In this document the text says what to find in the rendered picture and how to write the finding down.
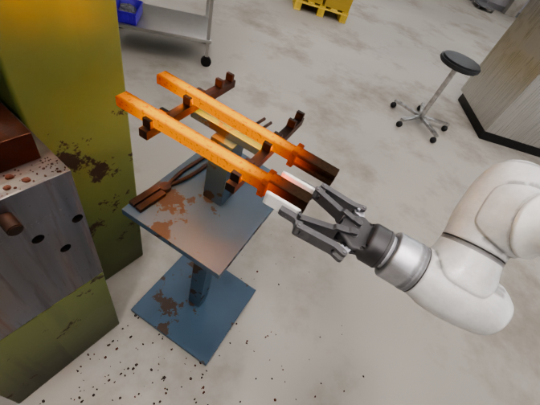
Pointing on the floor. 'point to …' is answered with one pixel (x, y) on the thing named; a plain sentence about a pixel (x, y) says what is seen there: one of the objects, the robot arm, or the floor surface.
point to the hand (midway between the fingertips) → (287, 194)
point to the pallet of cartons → (327, 7)
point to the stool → (460, 63)
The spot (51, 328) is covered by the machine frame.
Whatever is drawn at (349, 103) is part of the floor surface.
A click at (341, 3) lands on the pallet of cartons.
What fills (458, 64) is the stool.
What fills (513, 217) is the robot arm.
